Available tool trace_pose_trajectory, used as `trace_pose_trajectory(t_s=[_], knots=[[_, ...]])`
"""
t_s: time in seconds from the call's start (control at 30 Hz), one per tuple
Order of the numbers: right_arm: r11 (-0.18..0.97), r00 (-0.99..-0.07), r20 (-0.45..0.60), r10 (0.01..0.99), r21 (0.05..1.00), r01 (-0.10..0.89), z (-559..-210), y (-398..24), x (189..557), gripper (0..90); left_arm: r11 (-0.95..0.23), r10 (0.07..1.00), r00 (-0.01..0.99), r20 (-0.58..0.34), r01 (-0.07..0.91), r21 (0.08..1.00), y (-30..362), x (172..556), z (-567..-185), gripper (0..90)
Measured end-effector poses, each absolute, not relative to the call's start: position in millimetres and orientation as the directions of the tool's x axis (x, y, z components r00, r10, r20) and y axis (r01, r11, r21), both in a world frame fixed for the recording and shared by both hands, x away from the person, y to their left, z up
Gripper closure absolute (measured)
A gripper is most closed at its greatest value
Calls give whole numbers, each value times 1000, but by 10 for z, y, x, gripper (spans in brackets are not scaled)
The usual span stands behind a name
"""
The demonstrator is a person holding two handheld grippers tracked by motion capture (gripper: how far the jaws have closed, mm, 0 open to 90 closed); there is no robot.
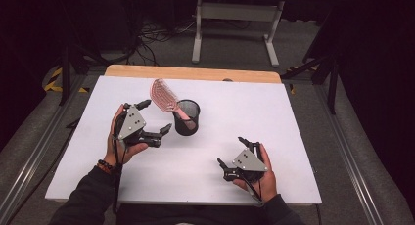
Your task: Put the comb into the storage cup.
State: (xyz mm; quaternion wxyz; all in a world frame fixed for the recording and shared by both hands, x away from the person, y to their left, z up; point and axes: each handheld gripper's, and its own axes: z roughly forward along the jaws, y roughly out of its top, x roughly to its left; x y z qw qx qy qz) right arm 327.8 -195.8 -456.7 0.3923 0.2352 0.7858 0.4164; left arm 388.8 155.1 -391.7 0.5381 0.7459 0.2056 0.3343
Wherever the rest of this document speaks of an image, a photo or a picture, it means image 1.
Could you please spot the black metal stand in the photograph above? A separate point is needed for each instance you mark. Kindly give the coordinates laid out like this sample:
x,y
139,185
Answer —
x,y
332,84
66,75

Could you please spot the person's dark lap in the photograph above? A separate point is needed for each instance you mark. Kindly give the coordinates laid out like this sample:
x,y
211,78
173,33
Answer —
x,y
195,216

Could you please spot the aluminium floor rail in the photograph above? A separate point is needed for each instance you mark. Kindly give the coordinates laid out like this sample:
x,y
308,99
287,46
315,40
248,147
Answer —
x,y
36,156
350,159

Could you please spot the white metal desk frame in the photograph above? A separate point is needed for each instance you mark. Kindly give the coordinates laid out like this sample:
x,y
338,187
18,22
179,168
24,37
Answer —
x,y
239,12

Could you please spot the wooden table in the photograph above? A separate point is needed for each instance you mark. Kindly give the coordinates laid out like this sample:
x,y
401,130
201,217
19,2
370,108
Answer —
x,y
182,73

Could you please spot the pink hairbrush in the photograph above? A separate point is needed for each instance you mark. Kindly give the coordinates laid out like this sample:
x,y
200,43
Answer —
x,y
163,94

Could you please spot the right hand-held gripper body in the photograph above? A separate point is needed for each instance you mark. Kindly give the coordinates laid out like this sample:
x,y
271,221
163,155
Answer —
x,y
248,163

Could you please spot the person's right hand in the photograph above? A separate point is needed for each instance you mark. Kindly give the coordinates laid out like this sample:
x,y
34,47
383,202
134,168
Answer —
x,y
267,186

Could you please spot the yellow black hazard tape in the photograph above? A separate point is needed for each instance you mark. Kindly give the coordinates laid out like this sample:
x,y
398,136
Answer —
x,y
292,88
54,80

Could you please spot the person's left hand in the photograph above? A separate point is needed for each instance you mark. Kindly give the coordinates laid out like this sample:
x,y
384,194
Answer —
x,y
125,153

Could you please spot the white table board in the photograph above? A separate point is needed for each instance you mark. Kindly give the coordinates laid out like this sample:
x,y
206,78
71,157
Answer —
x,y
195,153

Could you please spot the black mesh pen holder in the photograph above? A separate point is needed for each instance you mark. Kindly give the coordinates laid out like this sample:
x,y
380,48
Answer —
x,y
187,128

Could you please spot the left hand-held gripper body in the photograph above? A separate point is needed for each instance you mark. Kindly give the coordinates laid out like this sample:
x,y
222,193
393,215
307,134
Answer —
x,y
132,122

